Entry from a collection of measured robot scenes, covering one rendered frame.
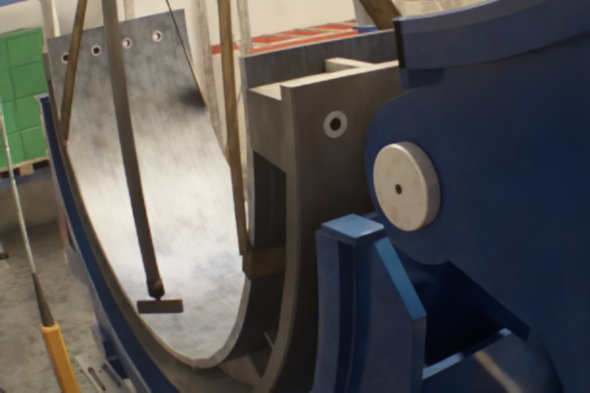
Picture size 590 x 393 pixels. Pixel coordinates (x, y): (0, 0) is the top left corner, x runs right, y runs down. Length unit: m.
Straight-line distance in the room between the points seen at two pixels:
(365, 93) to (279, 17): 8.63
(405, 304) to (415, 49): 0.45
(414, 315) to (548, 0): 0.65
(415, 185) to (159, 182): 2.30
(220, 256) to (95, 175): 0.64
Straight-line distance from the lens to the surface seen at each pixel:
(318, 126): 1.43
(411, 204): 1.20
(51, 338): 2.72
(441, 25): 1.06
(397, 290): 1.36
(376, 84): 1.48
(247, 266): 1.74
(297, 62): 1.58
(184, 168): 3.46
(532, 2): 0.92
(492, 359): 1.74
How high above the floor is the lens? 2.59
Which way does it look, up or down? 15 degrees down
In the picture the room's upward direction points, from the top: 7 degrees counter-clockwise
